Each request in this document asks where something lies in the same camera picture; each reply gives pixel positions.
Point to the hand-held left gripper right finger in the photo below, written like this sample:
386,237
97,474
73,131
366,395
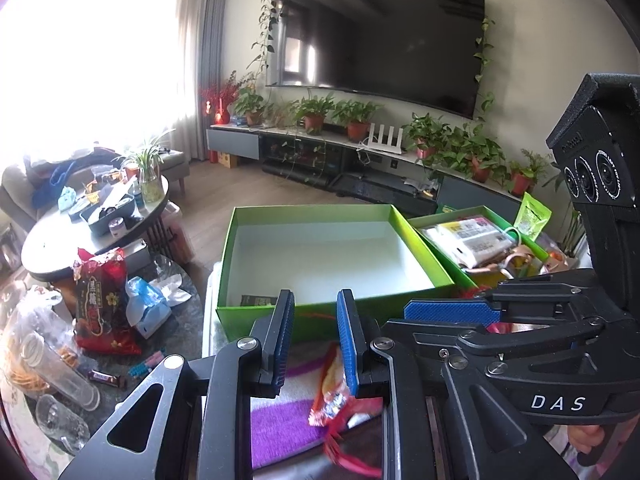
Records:
348,345

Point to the black wall television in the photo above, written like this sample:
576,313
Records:
380,45

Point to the glass jar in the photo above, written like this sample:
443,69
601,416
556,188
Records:
62,422

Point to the grey television cabinet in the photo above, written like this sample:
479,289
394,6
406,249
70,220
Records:
235,142

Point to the clear plastic cylinder jar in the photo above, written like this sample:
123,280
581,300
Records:
60,370

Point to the red snack wrapper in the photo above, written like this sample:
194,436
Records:
330,400

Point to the row of potted plants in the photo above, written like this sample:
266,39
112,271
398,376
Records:
315,110

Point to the grey sofa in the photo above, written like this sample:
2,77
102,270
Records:
172,162

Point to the trailing vine plant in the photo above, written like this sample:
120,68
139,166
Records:
267,25

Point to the green box with items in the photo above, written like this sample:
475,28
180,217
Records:
435,260

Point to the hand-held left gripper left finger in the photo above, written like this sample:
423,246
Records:
286,330

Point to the blue cloth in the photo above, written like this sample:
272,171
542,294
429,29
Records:
52,182

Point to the dark marble side table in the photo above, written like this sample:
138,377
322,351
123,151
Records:
170,330

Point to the round dark coffee table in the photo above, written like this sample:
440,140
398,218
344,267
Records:
55,245

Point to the green snack pouch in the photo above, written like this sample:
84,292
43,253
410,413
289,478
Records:
532,217

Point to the grey curtain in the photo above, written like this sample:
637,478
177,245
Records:
200,60

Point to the white router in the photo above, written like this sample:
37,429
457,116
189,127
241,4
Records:
386,139

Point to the blue tissue pack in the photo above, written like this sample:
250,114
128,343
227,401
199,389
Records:
147,305

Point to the small can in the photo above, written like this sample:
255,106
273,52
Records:
117,228

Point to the yellow box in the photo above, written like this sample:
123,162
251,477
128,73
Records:
226,159

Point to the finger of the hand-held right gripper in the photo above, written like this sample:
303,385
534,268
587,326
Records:
450,311
525,347

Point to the red flower arrangement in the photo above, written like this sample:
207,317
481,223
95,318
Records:
220,95

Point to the spider plant in glass vase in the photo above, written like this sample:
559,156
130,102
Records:
147,165

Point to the white wrapped packet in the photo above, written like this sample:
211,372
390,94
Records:
470,240

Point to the black tray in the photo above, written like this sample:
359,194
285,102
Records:
107,220

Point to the small blue toy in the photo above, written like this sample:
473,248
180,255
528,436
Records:
147,364

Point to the dark chocolate bar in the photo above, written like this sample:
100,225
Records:
106,378

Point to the purple white printed blanket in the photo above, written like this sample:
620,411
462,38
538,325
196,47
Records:
280,410

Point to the person's right hand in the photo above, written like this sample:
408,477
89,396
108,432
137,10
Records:
580,440

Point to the large green cardboard box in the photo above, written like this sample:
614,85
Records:
320,255

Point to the red gift bag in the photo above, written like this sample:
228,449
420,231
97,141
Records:
102,305

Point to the clear plastic bag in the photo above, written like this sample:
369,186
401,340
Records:
30,320

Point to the dark small packet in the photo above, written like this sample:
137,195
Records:
257,300

